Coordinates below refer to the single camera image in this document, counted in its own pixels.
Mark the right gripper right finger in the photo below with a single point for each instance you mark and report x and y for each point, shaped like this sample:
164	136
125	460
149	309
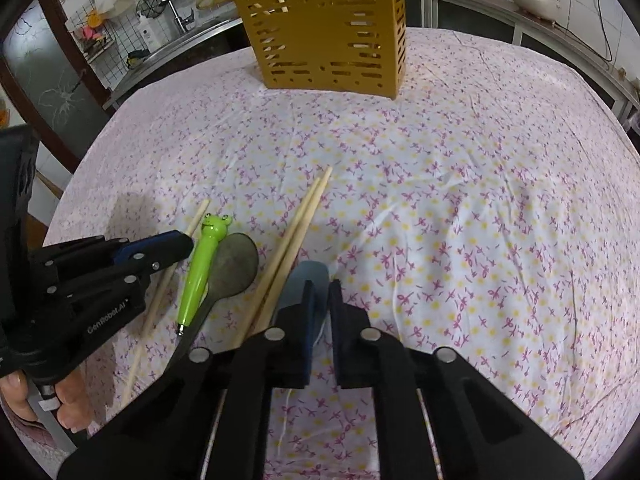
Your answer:
436	416

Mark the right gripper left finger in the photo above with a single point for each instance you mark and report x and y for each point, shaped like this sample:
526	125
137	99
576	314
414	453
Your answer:
165	432

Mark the wooden chopstick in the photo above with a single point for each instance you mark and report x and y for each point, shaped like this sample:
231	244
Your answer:
157	300
270	270
262	318

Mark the dark metal spoon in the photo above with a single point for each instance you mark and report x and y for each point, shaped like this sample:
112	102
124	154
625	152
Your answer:
233	270

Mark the green frog pen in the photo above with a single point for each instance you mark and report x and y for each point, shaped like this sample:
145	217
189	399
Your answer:
213	230

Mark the person's left hand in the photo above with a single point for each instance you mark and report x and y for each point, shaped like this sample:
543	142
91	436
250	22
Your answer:
70	400

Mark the pink floral tablecloth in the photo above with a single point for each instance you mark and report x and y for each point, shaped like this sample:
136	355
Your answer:
492	207

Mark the dark glass door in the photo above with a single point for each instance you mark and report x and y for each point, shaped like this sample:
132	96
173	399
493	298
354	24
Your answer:
49	81

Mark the white soap bottle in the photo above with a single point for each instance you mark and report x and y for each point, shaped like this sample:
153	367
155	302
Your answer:
146	28

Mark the stainless steel sink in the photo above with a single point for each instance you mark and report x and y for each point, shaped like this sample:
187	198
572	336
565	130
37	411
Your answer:
185	43

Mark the yellow plastic utensil holder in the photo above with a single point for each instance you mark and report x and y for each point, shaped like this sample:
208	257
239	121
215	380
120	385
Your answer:
337	45

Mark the white rice cooker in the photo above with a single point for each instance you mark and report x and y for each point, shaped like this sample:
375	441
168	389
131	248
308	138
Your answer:
537	0

